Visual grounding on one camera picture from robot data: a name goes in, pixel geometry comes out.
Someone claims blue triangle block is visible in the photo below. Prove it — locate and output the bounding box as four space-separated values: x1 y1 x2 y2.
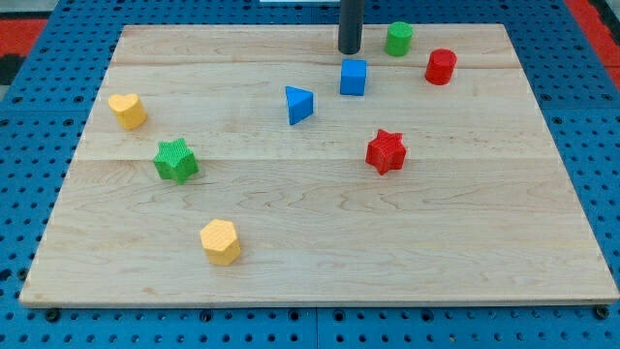
285 85 314 125

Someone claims red cylinder block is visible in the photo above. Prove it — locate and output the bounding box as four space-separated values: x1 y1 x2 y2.
424 48 457 85

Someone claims green star block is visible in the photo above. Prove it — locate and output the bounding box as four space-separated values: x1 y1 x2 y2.
153 138 199 185

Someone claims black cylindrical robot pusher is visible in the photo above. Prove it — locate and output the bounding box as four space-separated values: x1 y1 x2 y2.
338 0 364 55

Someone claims blue cube block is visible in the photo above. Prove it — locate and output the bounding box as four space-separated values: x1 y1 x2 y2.
340 59 367 96

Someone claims yellow hexagon block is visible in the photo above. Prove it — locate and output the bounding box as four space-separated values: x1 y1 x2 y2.
200 219 241 266

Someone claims yellow heart block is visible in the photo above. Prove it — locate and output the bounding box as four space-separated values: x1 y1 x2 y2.
108 94 147 130

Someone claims green cylinder block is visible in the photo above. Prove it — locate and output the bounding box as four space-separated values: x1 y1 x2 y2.
384 21 414 57

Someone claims red star block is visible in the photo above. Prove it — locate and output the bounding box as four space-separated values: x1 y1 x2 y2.
365 129 407 175

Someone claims light wooden board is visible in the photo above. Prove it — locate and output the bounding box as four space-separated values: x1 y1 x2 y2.
20 24 619 308

